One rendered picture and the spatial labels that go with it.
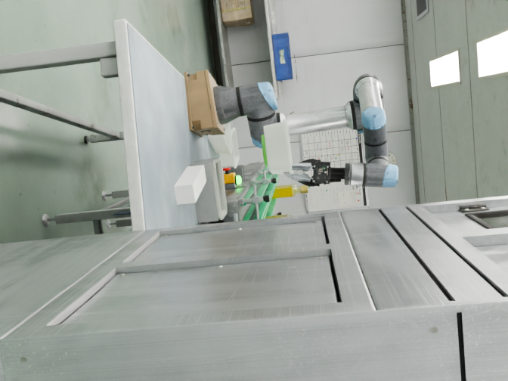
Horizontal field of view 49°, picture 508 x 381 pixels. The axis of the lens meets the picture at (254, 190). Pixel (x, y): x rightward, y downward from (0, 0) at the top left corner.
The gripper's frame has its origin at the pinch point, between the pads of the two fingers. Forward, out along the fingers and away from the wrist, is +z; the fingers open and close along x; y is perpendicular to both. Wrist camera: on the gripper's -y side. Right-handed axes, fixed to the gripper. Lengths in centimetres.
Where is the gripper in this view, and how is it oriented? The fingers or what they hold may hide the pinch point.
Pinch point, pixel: (287, 171)
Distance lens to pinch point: 186.5
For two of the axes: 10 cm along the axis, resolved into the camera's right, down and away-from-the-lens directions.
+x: -0.5, 10.0, 0.1
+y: -1.1, 0.0, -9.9
